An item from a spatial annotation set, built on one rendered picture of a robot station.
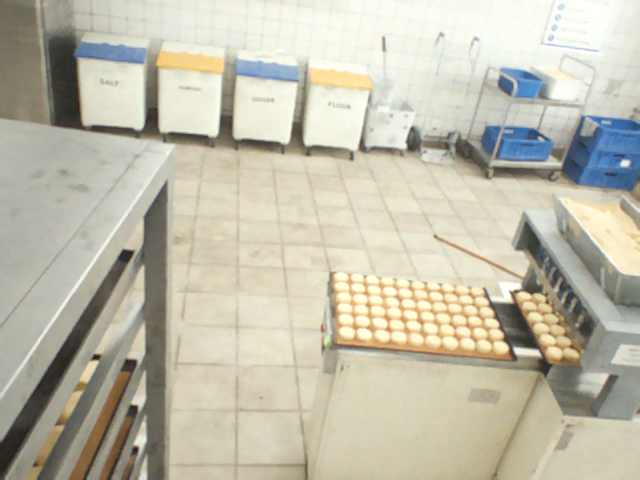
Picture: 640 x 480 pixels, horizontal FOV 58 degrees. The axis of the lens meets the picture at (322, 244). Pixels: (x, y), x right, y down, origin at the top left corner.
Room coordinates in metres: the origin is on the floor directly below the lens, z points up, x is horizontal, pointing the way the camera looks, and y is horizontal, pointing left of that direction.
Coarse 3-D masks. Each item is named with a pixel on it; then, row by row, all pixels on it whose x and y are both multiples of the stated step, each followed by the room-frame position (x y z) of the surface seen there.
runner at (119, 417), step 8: (136, 352) 0.62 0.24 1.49; (144, 352) 0.60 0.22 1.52; (144, 360) 0.59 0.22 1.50; (136, 368) 0.56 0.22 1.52; (144, 368) 0.59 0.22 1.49; (136, 376) 0.56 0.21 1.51; (136, 384) 0.56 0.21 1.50; (128, 392) 0.52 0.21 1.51; (128, 400) 0.52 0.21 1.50; (120, 408) 0.49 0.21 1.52; (120, 416) 0.49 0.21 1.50; (112, 424) 0.47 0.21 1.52; (120, 424) 0.49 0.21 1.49; (112, 432) 0.46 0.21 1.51; (104, 440) 0.44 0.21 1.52; (112, 440) 0.46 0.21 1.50; (104, 448) 0.44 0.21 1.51; (104, 456) 0.44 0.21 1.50; (96, 464) 0.41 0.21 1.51; (104, 464) 0.43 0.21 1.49; (96, 472) 0.41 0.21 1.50
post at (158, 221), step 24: (168, 144) 0.62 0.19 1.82; (168, 168) 0.60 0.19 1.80; (168, 192) 0.60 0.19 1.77; (144, 216) 0.59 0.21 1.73; (168, 216) 0.60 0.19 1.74; (144, 240) 0.59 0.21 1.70; (168, 240) 0.60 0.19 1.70; (144, 264) 0.59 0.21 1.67; (168, 264) 0.60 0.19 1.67; (144, 288) 0.59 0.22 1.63; (168, 288) 0.60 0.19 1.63; (168, 312) 0.60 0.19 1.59; (168, 336) 0.61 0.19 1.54; (168, 360) 0.61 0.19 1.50; (168, 384) 0.61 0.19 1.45; (168, 408) 0.61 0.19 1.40; (168, 432) 0.61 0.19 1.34; (168, 456) 0.62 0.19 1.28
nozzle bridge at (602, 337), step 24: (528, 216) 1.99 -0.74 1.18; (552, 216) 2.03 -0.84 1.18; (528, 240) 2.01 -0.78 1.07; (552, 240) 1.83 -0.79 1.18; (552, 264) 1.87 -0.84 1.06; (576, 264) 1.68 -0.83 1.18; (528, 288) 2.03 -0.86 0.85; (552, 288) 1.73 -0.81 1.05; (576, 288) 1.54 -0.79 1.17; (600, 288) 1.56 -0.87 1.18; (576, 312) 1.60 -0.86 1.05; (600, 312) 1.42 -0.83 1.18; (624, 312) 1.44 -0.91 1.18; (576, 336) 1.50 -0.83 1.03; (600, 336) 1.35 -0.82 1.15; (624, 336) 1.34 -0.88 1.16; (600, 360) 1.34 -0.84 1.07; (624, 360) 1.35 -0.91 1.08; (624, 384) 1.35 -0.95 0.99; (600, 408) 1.35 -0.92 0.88; (624, 408) 1.36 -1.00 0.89
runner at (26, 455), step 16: (128, 272) 0.54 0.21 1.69; (128, 288) 0.54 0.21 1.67; (112, 304) 0.48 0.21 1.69; (96, 320) 0.44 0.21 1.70; (96, 336) 0.44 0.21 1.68; (80, 352) 0.40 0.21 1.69; (80, 368) 0.39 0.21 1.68; (64, 384) 0.36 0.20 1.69; (48, 400) 0.33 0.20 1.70; (64, 400) 0.36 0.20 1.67; (48, 416) 0.33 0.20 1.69; (32, 432) 0.30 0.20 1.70; (48, 432) 0.32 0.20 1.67; (32, 448) 0.30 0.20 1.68; (16, 464) 0.27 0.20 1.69; (32, 464) 0.29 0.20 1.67
